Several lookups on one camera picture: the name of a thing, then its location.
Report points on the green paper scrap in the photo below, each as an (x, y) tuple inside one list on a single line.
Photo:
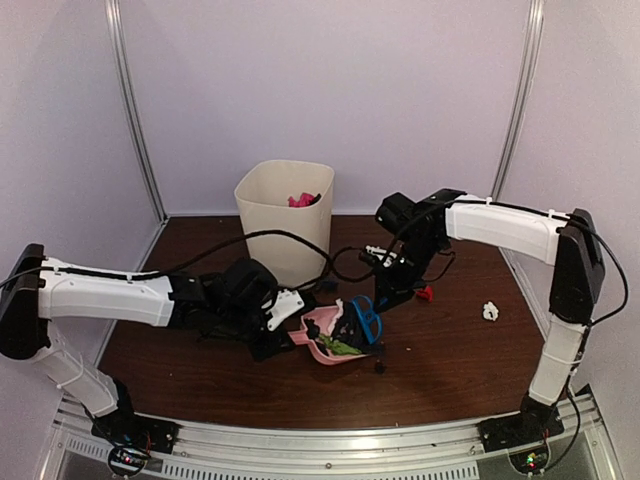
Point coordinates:
[(338, 348)]

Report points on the white paper scrap front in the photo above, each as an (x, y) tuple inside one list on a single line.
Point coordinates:
[(340, 309)]

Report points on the white paper scrap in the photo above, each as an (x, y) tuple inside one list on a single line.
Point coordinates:
[(490, 312), (340, 309)]

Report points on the aluminium front rail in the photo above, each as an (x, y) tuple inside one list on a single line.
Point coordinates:
[(450, 450)]

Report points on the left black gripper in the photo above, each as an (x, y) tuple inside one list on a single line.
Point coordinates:
[(262, 351)]

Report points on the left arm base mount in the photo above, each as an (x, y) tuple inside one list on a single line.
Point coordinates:
[(125, 427)]

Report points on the black paper scrap front-left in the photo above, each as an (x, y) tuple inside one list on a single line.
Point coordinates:
[(348, 330)]

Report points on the pink paper scrap left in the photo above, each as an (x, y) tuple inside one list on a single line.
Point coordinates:
[(304, 200)]

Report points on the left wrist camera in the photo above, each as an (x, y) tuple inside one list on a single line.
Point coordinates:
[(286, 303)]

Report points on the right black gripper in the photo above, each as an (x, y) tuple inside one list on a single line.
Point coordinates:
[(396, 292)]

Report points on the frame post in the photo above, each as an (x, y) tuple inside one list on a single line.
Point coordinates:
[(132, 115), (530, 54)]

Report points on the right frame post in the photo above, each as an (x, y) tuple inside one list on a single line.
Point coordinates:
[(530, 54)]

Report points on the black paper scrap left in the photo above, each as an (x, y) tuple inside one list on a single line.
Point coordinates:
[(313, 330)]

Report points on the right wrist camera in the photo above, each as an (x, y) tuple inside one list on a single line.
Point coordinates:
[(377, 256)]

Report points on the left frame post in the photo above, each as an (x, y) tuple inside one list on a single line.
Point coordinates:
[(132, 115)]

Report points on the cream plastic waste bin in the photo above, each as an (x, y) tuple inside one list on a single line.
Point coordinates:
[(262, 200)]

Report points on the blue hand brush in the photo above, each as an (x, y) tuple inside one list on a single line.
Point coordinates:
[(369, 319)]

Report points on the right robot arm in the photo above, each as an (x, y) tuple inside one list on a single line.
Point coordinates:
[(556, 257)]

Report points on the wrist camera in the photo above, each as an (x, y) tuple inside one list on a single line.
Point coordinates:
[(286, 303), (377, 256)]

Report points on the dark blue paper scrap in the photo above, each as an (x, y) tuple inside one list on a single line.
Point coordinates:
[(328, 286)]

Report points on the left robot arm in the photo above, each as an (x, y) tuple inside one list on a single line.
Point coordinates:
[(244, 302)]

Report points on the red paper scrap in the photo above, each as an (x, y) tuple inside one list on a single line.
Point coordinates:
[(425, 293)]

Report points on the white paper scrap right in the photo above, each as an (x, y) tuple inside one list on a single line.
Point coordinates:
[(490, 312)]

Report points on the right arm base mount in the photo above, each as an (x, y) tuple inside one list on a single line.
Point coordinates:
[(531, 424)]

